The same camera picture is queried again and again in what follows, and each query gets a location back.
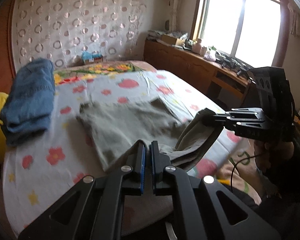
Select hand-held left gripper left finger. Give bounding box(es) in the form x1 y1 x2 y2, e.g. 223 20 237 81
17 140 147 240

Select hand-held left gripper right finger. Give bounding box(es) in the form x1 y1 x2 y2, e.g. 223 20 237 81
151 140 282 240

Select grey-green pants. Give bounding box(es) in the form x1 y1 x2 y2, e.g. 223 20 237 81
76 97 224 173

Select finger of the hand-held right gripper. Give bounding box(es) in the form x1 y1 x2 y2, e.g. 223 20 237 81
202 107 265 122
204 119 267 138

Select floral bedspread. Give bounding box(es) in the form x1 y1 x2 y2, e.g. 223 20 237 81
52 60 263 205

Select pink bottle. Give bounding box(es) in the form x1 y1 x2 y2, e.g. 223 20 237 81
192 38 203 53

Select folded blue jeans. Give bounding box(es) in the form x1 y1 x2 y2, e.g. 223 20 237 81
0 58 56 147

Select wooden wardrobe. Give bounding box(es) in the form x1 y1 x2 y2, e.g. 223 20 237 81
0 0 18 100

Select open cardboard box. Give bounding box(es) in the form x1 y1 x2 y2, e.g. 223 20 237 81
161 34 185 47

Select window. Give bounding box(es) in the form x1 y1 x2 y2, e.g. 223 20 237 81
190 0 290 68

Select black cable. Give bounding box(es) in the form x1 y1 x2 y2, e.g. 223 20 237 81
229 154 259 194

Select circle patterned wall curtain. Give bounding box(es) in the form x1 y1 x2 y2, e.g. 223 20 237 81
11 0 150 67

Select wooden cabinet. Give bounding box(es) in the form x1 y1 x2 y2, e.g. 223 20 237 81
143 39 255 110

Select floral bed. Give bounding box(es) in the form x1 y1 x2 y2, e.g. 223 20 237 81
1 69 240 235

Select person's right hand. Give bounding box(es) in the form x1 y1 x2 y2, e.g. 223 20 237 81
254 140 294 183

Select black gadget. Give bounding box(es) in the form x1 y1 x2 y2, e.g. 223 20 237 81
216 51 253 75

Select pale window curtain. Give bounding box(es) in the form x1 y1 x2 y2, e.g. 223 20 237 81
166 0 207 34

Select pile of papers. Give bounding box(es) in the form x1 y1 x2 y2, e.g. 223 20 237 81
147 29 190 42

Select blue topped box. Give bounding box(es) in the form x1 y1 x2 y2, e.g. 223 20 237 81
80 51 103 64

